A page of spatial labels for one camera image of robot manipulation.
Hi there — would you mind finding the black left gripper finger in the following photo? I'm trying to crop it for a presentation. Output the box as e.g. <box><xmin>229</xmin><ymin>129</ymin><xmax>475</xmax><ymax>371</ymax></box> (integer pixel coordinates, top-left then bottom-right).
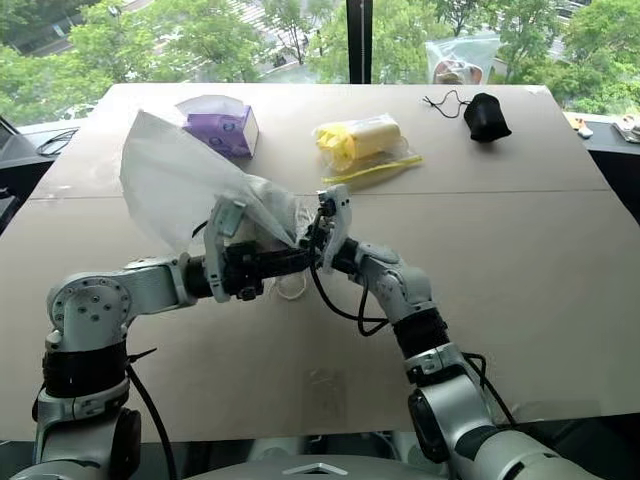
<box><xmin>259</xmin><ymin>259</ymin><xmax>307</xmax><ymax>279</ymax></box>
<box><xmin>258</xmin><ymin>246</ymin><xmax>309</xmax><ymax>263</ymax></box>

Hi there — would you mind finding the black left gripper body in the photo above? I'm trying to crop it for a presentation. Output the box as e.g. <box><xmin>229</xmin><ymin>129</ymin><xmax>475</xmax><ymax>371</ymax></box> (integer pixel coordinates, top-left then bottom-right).
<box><xmin>221</xmin><ymin>241</ymin><xmax>267</xmax><ymax>302</ymax></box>

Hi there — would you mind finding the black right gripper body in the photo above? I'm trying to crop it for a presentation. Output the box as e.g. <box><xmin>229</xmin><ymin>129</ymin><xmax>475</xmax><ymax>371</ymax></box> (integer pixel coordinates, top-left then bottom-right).
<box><xmin>308</xmin><ymin>192</ymin><xmax>338</xmax><ymax>261</ymax></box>

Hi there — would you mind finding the translucent white drawstring bag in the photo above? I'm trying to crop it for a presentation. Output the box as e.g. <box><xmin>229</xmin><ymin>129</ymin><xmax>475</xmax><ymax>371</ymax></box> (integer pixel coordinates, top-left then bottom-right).
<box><xmin>119</xmin><ymin>109</ymin><xmax>322</xmax><ymax>304</ymax></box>

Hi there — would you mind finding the clear zip bag yellow seal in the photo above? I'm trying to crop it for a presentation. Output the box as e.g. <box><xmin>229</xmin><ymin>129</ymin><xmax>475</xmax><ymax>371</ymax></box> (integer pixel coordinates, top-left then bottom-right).
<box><xmin>311</xmin><ymin>115</ymin><xmax>426</xmax><ymax>186</ymax></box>

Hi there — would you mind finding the rolled yellow towel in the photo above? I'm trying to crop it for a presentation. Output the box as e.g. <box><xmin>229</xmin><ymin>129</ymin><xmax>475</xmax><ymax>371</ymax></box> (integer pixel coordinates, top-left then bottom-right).
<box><xmin>315</xmin><ymin>121</ymin><xmax>404</xmax><ymax>162</ymax></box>

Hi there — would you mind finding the clear plastic bag at window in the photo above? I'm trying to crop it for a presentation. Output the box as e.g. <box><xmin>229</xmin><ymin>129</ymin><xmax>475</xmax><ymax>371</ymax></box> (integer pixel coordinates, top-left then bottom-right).
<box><xmin>424</xmin><ymin>35</ymin><xmax>502</xmax><ymax>86</ymax></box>

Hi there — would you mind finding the purple tissue box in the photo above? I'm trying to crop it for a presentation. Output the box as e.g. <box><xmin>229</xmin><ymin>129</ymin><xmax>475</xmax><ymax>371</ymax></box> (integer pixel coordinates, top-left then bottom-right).
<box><xmin>174</xmin><ymin>94</ymin><xmax>261</xmax><ymax>161</ymax></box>

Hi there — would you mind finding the silver robot torso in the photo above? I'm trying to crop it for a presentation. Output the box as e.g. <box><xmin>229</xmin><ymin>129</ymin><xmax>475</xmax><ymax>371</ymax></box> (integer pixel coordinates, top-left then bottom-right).
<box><xmin>184</xmin><ymin>432</ymin><xmax>454</xmax><ymax>480</ymax></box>

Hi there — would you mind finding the dark side desk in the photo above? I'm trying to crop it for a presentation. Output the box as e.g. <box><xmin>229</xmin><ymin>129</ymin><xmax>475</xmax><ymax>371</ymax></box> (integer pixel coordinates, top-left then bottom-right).
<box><xmin>0</xmin><ymin>114</ymin><xmax>82</xmax><ymax>237</ymax></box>

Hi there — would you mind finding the dark side table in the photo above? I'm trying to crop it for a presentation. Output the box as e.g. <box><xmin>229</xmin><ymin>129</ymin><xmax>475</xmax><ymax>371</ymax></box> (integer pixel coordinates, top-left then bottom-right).
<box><xmin>561</xmin><ymin>110</ymin><xmax>640</xmax><ymax>225</ymax></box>

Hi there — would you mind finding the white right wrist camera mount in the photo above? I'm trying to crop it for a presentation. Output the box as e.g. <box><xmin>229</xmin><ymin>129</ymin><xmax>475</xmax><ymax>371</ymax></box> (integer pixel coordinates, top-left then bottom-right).
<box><xmin>316</xmin><ymin>183</ymin><xmax>355</xmax><ymax>277</ymax></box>

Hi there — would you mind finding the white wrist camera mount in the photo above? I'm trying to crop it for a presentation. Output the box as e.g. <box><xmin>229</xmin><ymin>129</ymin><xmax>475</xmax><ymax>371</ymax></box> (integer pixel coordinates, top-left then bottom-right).
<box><xmin>316</xmin><ymin>183</ymin><xmax>355</xmax><ymax>277</ymax></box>
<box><xmin>201</xmin><ymin>196</ymin><xmax>250</xmax><ymax>304</ymax></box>

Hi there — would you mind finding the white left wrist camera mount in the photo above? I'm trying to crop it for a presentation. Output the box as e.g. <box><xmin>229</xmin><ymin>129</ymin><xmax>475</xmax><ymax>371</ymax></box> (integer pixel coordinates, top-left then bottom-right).
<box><xmin>201</xmin><ymin>196</ymin><xmax>250</xmax><ymax>304</ymax></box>

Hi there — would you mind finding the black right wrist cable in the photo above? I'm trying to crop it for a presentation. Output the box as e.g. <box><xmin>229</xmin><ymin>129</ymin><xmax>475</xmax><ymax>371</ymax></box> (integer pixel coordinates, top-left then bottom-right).
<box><xmin>306</xmin><ymin>238</ymin><xmax>390</xmax><ymax>337</ymax></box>

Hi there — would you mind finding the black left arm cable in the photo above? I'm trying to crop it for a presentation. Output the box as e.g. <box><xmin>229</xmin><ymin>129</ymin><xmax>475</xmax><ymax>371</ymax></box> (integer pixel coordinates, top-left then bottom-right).
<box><xmin>123</xmin><ymin>348</ymin><xmax>179</xmax><ymax>480</ymax></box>

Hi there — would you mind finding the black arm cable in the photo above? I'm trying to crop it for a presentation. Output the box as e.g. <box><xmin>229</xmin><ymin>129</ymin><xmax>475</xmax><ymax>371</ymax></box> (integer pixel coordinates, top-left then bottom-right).
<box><xmin>460</xmin><ymin>351</ymin><xmax>520</xmax><ymax>428</ymax></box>
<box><xmin>123</xmin><ymin>348</ymin><xmax>179</xmax><ymax>480</ymax></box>

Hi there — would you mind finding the black window frame post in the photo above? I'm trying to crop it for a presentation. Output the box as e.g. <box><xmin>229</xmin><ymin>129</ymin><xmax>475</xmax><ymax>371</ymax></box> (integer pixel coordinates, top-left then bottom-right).
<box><xmin>345</xmin><ymin>0</ymin><xmax>373</xmax><ymax>85</ymax></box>

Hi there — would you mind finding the black drawstring pouch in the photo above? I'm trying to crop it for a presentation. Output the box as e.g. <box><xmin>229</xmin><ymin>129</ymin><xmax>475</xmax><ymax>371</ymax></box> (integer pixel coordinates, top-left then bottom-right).
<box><xmin>423</xmin><ymin>89</ymin><xmax>513</xmax><ymax>143</ymax></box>

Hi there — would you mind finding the black cable loop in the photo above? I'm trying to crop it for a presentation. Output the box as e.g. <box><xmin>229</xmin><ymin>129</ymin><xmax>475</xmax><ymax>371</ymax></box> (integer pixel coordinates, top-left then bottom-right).
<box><xmin>34</xmin><ymin>126</ymin><xmax>80</xmax><ymax>156</ymax></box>

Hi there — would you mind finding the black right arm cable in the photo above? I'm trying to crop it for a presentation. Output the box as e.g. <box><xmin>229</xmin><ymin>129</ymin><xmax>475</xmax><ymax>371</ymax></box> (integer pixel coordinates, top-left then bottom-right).
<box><xmin>460</xmin><ymin>351</ymin><xmax>520</xmax><ymax>428</ymax></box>

